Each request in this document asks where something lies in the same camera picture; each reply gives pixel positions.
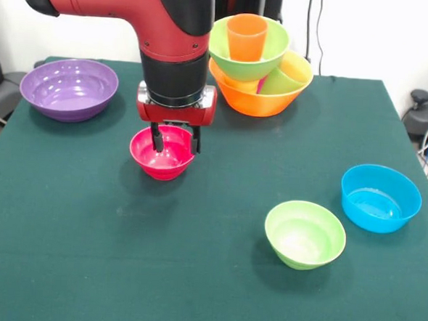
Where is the black wall cable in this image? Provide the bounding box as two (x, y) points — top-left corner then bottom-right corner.
(301, 0), (329, 76)

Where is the large green bowl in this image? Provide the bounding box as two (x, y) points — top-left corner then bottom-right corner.
(206, 11), (292, 86)

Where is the large orange bowl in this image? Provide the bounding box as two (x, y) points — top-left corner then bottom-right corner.
(205, 45), (316, 121)

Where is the pink bowl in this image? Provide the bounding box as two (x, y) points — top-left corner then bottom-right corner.
(127, 122), (199, 183)

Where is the purple bowl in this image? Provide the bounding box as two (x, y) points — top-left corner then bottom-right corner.
(17, 55), (121, 126)

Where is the dark green table cloth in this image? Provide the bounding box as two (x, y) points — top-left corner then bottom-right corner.
(0, 52), (428, 321)

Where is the small green bowl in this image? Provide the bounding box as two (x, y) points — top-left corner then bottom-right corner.
(261, 198), (350, 274)

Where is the yellow cup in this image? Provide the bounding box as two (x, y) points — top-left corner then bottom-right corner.
(223, 76), (260, 94)

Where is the red-orange cup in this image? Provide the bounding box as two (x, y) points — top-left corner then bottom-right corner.
(223, 12), (270, 64)

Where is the green cup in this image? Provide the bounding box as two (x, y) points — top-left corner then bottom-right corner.
(258, 65), (305, 98)

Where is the blue bowl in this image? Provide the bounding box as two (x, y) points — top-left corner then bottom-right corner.
(337, 162), (425, 237)

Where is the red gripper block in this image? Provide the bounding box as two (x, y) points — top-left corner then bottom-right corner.
(133, 79), (218, 157)

